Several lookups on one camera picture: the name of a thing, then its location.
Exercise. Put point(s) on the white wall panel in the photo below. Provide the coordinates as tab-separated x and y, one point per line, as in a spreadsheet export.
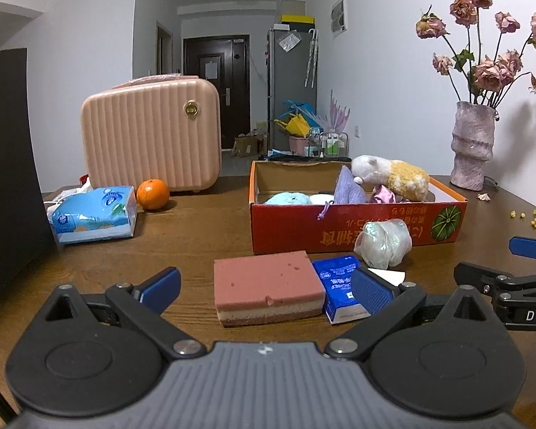
339	17

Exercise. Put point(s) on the pink textured vase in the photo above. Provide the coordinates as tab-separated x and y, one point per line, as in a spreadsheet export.
471	147

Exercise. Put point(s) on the dried pink roses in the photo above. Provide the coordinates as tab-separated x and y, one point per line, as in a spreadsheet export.
491	71

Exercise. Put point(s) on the white folded umbrella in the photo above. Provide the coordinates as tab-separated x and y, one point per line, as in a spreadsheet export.
311	58

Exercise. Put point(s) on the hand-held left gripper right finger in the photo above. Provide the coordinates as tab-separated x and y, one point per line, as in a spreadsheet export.
373	290

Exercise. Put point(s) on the white and yellow plush toy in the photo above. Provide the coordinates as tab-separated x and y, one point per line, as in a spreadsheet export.
397	176

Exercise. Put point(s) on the white foam roll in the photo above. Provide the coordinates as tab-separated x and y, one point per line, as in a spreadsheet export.
321	199

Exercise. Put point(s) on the clear plastic bag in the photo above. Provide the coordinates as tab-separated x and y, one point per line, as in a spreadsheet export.
289	41

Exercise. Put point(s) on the white wall outlet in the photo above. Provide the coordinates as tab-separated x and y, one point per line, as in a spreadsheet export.
357	132

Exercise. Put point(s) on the blue bag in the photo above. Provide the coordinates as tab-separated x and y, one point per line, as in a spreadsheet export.
300	109

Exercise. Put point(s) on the pink layered sponge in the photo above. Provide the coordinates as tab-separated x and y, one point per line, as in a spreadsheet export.
265	286

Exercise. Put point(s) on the purple fairy wings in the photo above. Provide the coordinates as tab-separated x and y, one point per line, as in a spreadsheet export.
340	114

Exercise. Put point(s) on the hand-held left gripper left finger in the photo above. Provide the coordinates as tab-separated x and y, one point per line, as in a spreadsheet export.
161	288

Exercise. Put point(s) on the white paper notice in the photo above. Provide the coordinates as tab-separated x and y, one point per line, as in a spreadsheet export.
210	70

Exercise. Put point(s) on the fallen pink petal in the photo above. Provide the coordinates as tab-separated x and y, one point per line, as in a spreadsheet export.
484	196

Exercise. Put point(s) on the pink satin cloth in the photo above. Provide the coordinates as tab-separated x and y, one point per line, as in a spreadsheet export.
383	195

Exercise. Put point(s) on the dark brown door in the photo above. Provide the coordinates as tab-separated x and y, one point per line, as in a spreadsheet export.
214	102

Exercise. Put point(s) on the pink ribbed suitcase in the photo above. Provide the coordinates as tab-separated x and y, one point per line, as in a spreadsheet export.
149	138

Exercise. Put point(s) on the light blue plush toy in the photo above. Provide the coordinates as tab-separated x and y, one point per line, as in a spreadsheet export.
288	198

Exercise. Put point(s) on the pink bucket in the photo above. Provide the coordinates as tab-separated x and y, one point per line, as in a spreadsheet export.
298	145

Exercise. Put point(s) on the grey refrigerator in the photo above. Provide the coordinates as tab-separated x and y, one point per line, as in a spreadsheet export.
290	89

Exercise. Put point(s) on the iridescent plastic bag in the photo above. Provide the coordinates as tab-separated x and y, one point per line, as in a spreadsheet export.
382	243

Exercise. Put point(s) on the brown cardboard carton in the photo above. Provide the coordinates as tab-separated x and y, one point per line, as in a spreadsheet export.
248	145

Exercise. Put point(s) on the orange fruit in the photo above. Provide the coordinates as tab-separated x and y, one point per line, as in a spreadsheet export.
152	194

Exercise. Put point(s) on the blue tissue pack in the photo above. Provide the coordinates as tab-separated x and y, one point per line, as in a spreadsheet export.
94	216

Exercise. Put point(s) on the side door frame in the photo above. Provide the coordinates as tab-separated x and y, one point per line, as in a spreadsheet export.
163	49

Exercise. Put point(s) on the orange cardboard box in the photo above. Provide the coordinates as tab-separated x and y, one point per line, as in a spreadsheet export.
303	228

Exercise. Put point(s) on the black panel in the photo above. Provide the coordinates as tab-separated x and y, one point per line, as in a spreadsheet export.
9	174

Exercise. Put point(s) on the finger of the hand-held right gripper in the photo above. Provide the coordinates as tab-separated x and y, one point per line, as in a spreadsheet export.
531	248
478	275

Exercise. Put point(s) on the dark blue tissue packet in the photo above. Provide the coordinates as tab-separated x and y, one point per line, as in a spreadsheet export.
337	286

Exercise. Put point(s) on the yellow bag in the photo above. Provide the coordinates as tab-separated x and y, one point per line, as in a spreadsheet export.
295	126

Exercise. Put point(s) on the yellow flat box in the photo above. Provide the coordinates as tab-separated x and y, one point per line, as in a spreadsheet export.
298	21

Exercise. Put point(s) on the white paper piece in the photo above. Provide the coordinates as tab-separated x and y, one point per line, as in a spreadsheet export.
391	276

